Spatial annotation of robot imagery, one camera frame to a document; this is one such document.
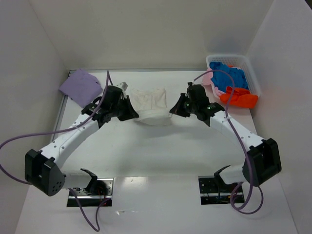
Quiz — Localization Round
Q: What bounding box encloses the white t shirt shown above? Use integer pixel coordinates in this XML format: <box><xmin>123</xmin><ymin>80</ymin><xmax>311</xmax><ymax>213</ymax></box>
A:
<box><xmin>130</xmin><ymin>88</ymin><xmax>172</xmax><ymax>126</ymax></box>

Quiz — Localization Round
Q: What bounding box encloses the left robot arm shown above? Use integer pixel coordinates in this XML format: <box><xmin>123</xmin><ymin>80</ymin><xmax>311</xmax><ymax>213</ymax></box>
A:
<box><xmin>25</xmin><ymin>82</ymin><xmax>139</xmax><ymax>196</ymax></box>

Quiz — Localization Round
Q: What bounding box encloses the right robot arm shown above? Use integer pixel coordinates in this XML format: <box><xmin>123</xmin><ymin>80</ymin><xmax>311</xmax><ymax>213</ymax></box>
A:
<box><xmin>170</xmin><ymin>82</ymin><xmax>282</xmax><ymax>187</ymax></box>

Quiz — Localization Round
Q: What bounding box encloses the pink t shirt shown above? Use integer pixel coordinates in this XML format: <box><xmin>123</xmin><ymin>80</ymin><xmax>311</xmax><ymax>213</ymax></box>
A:
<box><xmin>201</xmin><ymin>68</ymin><xmax>225</xmax><ymax>99</ymax></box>

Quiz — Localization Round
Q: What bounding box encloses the blue t shirt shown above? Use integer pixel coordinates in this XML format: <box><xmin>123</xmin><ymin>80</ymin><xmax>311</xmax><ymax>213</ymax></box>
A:
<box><xmin>209</xmin><ymin>61</ymin><xmax>250</xmax><ymax>91</ymax></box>

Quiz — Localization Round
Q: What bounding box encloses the folded purple t shirt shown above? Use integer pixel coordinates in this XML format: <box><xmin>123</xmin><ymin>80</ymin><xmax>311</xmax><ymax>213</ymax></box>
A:
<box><xmin>59</xmin><ymin>69</ymin><xmax>103</xmax><ymax>108</ymax></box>

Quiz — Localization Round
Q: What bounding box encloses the orange t shirt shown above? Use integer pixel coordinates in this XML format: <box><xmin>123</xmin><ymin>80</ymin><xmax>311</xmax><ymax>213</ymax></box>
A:
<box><xmin>219</xmin><ymin>86</ymin><xmax>258</xmax><ymax>109</ymax></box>

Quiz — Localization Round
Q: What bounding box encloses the white plastic basket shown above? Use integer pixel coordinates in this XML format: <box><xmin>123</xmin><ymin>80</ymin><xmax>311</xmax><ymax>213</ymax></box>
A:
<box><xmin>206</xmin><ymin>54</ymin><xmax>261</xmax><ymax>97</ymax></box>

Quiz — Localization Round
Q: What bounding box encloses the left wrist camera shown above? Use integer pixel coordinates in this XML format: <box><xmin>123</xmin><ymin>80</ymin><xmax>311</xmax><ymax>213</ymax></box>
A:
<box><xmin>117</xmin><ymin>82</ymin><xmax>128</xmax><ymax>91</ymax></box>

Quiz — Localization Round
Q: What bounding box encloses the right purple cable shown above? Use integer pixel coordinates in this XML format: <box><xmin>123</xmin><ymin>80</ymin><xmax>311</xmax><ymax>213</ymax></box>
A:
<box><xmin>193</xmin><ymin>70</ymin><xmax>264</xmax><ymax>215</ymax></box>

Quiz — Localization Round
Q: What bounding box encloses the purple cable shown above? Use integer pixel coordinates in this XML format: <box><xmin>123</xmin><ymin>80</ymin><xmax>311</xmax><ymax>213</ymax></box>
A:
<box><xmin>0</xmin><ymin>70</ymin><xmax>113</xmax><ymax>232</ymax></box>
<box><xmin>193</xmin><ymin>70</ymin><xmax>264</xmax><ymax>215</ymax></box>

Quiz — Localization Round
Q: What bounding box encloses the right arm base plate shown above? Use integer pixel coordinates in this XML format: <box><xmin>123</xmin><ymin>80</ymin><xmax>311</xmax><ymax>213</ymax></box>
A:
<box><xmin>198</xmin><ymin>176</ymin><xmax>237</xmax><ymax>205</ymax></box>

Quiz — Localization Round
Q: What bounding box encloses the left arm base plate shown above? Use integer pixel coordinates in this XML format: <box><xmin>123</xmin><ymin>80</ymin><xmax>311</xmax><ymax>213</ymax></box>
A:
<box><xmin>73</xmin><ymin>178</ymin><xmax>114</xmax><ymax>207</ymax></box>

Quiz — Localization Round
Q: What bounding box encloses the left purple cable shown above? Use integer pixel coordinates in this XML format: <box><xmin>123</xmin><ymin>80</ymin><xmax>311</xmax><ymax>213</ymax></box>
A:
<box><xmin>0</xmin><ymin>70</ymin><xmax>113</xmax><ymax>232</ymax></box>

